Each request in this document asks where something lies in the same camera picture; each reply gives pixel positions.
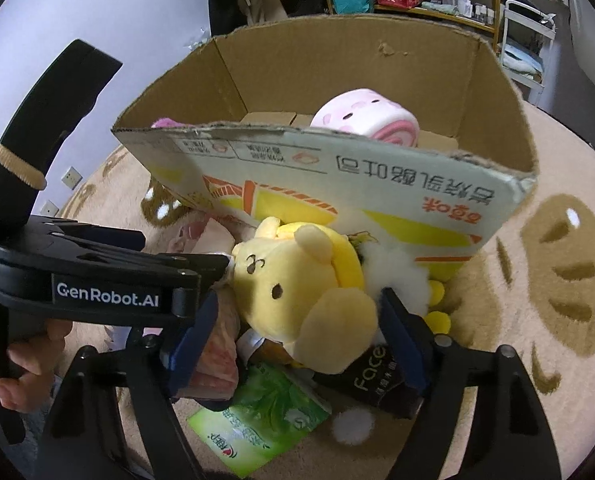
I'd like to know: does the yellow dog plush toy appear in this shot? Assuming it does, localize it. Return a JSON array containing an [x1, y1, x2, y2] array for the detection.
[[230, 217, 378, 375]]

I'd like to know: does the black Face tissue pack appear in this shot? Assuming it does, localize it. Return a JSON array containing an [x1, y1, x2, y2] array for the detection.
[[313, 344, 421, 419]]

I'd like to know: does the pink plush toy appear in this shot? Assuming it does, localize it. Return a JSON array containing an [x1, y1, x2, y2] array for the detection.
[[151, 118, 188, 128]]

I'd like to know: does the person's left hand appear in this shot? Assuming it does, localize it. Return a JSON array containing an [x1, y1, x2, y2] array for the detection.
[[0, 320, 73, 413]]

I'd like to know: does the green tissue pack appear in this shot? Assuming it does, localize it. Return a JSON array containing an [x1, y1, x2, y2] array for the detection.
[[188, 363, 331, 479]]

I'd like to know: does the open cardboard box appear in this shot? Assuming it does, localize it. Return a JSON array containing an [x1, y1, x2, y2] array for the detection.
[[112, 14, 537, 281]]

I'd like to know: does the white utility cart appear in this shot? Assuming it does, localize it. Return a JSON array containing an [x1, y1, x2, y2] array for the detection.
[[498, 0, 557, 105]]

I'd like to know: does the white wall socket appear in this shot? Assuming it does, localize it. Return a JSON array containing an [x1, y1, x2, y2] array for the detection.
[[61, 166, 83, 191], [40, 200, 59, 217]]

